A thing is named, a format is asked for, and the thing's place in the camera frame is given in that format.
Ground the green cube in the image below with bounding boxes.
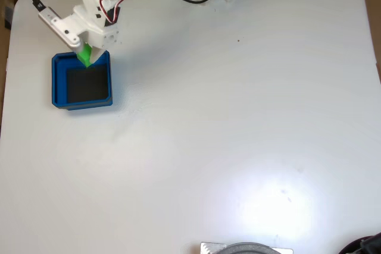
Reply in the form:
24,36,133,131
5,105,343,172
76,43,93,69

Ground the blue square box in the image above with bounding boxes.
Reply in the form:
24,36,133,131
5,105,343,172
51,51,114,111

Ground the brown cardboard box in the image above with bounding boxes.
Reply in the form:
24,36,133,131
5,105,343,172
0,0,16,30

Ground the black round stand base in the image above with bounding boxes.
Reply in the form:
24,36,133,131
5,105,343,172
338,231,381,254
219,242,282,254

